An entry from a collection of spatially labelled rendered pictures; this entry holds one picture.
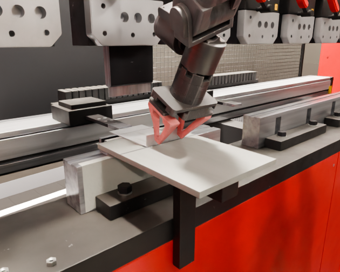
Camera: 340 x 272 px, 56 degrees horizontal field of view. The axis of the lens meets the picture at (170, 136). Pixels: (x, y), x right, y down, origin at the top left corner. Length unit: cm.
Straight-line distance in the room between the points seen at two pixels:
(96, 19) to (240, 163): 32
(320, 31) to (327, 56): 157
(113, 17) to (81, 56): 59
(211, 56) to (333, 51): 226
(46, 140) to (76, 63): 38
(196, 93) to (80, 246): 30
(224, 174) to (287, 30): 60
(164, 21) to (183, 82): 10
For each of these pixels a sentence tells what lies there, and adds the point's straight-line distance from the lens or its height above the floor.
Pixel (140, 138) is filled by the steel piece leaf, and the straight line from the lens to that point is 62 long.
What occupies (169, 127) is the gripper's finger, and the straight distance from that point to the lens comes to 51.
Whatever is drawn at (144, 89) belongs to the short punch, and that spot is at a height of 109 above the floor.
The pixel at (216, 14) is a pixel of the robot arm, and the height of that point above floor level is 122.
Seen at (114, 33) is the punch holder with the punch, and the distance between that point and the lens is 57.
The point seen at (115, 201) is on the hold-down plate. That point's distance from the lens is 60.
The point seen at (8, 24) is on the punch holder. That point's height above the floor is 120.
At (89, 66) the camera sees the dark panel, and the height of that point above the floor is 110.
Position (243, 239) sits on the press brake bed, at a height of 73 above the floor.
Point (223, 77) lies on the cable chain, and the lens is 143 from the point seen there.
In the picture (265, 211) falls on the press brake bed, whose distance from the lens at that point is 86.
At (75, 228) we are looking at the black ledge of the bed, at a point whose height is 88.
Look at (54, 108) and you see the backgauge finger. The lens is 87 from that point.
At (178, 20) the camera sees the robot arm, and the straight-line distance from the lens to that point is 44.
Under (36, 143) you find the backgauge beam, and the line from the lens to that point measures 84.
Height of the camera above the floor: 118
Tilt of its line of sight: 17 degrees down
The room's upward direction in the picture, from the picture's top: straight up
